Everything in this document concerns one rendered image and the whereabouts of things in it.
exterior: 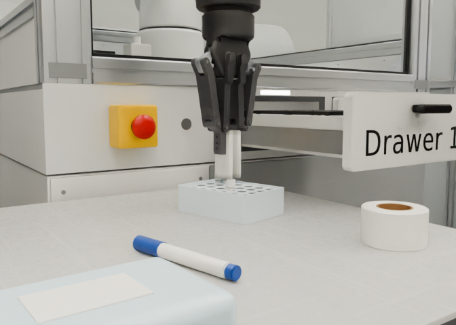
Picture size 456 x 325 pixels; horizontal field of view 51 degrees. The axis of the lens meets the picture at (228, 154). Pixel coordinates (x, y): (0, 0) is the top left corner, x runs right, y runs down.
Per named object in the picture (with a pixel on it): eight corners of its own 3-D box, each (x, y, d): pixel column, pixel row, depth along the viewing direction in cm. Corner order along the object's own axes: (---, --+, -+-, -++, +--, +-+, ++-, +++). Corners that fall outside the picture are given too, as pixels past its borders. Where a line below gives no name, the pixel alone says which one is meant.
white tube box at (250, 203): (283, 214, 67) (283, 186, 66) (245, 225, 60) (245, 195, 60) (217, 202, 75) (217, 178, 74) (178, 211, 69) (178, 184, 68)
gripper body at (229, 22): (228, 19, 74) (228, 80, 75) (188, 11, 68) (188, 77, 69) (267, 13, 70) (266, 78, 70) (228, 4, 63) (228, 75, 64)
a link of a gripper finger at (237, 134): (222, 129, 72) (225, 129, 72) (222, 176, 73) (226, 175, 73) (237, 130, 70) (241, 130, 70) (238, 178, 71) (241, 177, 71)
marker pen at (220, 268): (243, 280, 42) (243, 262, 41) (231, 285, 40) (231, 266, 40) (144, 247, 51) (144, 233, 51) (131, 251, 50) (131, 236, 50)
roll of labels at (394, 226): (416, 235, 56) (417, 201, 56) (436, 253, 49) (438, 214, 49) (355, 233, 57) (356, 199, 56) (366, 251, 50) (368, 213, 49)
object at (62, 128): (427, 144, 133) (429, 92, 132) (45, 175, 76) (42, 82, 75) (232, 129, 211) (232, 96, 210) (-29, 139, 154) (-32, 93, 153)
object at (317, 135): (450, 150, 83) (452, 115, 83) (349, 159, 69) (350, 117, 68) (294, 137, 116) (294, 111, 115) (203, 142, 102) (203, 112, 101)
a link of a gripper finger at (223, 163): (233, 131, 69) (230, 131, 69) (233, 179, 70) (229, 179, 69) (218, 129, 71) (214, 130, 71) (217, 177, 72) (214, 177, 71)
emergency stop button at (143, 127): (157, 139, 79) (157, 114, 78) (134, 140, 76) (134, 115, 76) (149, 138, 81) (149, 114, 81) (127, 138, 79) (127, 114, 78)
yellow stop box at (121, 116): (160, 147, 82) (159, 104, 81) (120, 149, 77) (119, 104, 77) (147, 145, 86) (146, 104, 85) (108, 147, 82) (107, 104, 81)
